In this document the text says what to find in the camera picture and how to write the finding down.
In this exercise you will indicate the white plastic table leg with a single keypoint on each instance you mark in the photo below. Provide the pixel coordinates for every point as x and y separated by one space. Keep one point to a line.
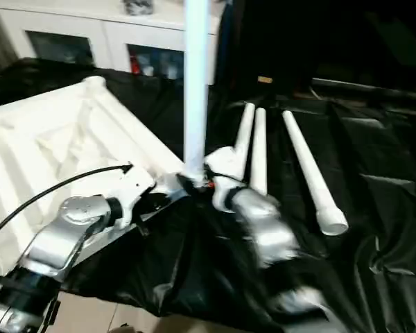
259 149
196 86
246 128
308 163

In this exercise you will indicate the white plastic table top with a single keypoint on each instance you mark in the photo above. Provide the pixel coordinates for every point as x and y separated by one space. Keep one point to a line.
55 138

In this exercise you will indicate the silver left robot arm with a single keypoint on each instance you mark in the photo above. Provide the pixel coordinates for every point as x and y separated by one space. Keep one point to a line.
73 215

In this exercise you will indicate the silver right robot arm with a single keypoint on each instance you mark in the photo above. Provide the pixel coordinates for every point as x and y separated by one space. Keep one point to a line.
263 222

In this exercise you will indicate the printed box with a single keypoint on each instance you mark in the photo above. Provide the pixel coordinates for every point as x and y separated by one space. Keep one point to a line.
171 67

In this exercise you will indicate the white jar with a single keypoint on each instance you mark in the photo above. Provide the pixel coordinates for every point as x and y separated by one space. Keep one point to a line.
149 69

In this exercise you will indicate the small tan label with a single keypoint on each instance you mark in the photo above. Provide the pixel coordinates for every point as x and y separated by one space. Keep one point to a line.
265 80

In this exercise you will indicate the red package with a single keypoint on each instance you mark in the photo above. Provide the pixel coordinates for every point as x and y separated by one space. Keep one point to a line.
134 66

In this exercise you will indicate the black mat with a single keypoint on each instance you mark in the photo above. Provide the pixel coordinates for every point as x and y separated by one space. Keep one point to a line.
367 156

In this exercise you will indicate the white glass-door cabinet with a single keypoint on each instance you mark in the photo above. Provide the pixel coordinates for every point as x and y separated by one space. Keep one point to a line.
107 38

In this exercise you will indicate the black flat monitor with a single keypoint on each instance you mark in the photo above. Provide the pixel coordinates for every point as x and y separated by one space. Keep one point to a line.
367 88

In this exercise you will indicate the black backdrop cloth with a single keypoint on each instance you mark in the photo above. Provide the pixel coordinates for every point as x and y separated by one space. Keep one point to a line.
333 34

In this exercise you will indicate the grey curtain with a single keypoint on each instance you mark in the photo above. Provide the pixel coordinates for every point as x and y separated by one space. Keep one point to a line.
0 34

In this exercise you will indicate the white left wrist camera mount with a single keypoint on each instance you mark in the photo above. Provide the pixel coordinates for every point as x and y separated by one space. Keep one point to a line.
135 184

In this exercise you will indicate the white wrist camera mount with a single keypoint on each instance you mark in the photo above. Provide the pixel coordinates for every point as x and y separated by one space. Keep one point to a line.
222 159
135 184

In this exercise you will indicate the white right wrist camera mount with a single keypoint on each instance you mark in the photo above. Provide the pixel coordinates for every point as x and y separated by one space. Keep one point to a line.
222 159

